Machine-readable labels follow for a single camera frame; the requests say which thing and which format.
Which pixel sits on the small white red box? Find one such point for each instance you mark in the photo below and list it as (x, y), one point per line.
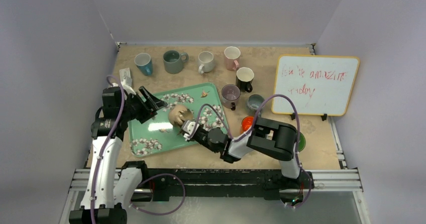
(125, 73)

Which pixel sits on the grey-blue speckled round mug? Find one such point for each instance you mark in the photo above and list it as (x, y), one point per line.
(253, 103)

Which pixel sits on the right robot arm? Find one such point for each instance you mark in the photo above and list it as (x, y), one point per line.
(275, 139)

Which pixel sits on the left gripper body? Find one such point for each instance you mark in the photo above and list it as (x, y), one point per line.
(135, 108)

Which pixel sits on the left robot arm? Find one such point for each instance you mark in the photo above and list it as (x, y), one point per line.
(107, 201)

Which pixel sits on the cream mug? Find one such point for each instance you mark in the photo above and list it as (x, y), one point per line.
(302, 142)

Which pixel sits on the blue textured mug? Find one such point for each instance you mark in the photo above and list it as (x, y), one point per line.
(144, 63)

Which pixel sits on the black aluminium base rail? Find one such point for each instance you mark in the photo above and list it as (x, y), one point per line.
(263, 183)

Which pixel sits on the orange mug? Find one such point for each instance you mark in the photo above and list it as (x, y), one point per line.
(246, 123)

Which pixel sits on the beige round mug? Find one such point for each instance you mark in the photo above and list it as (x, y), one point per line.
(179, 114)

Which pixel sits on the green floral tray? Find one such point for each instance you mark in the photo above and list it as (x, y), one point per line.
(159, 135)

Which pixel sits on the grey flat-bottom mug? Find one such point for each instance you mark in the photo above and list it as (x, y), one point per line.
(174, 61)

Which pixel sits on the yellow framed whiteboard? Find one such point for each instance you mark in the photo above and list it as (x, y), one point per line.
(314, 85)

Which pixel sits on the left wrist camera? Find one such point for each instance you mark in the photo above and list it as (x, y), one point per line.
(127, 85)

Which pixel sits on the pink faceted mug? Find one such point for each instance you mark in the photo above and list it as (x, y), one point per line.
(231, 58)

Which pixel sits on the white speckled round mug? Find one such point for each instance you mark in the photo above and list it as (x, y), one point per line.
(206, 62)

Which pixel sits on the black mug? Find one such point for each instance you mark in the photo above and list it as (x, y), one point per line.
(244, 79)

